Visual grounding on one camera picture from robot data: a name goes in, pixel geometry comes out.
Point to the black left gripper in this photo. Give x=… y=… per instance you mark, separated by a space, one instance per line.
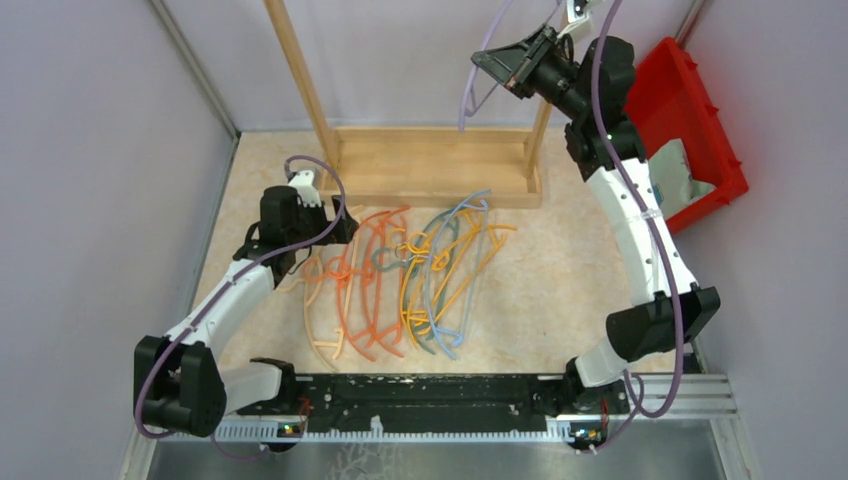
x=342 y=234

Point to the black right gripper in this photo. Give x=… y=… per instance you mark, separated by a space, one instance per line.
x=515 y=64

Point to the yellow plastic hanger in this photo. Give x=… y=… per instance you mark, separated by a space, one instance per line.
x=407 y=291
x=457 y=278

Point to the lilac plastic hanger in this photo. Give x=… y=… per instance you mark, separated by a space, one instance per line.
x=469 y=105

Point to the light blue plastic hanger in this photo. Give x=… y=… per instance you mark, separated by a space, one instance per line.
x=437 y=291

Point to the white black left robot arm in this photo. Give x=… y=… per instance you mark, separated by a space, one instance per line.
x=178 y=385

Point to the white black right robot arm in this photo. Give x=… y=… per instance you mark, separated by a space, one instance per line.
x=668 y=305

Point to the orange plastic hanger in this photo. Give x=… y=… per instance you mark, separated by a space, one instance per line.
x=375 y=329
x=344 y=291

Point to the wooden hanger rack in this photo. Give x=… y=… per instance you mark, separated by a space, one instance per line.
x=419 y=166

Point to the beige plastic hanger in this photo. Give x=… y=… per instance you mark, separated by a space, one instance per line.
x=325 y=295

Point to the teal plastic hanger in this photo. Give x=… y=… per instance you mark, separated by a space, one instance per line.
x=410 y=256

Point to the red plastic bin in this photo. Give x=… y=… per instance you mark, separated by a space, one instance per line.
x=668 y=101

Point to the printed cloth in bin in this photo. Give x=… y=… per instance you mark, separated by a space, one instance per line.
x=672 y=180

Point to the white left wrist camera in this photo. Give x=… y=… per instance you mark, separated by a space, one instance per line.
x=303 y=181

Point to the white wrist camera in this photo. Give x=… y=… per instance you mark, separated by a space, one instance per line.
x=303 y=181
x=578 y=15

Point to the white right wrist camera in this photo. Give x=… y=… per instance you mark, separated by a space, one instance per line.
x=578 y=15

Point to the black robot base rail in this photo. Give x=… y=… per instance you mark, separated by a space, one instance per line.
x=342 y=408

